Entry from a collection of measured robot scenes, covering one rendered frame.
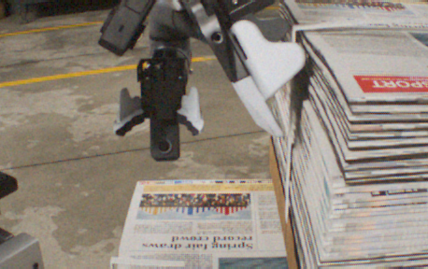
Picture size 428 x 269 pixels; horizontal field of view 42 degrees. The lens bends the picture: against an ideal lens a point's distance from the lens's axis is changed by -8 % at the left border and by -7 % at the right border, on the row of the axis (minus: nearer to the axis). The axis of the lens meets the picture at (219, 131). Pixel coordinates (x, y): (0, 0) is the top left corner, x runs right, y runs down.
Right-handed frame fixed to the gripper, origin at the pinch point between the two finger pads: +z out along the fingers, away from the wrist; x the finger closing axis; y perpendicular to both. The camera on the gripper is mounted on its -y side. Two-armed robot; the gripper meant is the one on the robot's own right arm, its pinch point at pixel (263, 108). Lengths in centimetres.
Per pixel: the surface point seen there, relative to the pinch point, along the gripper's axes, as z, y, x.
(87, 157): 55, -105, 201
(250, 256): 13.7, -8.4, 0.9
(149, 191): 8.0, -18.5, 14.9
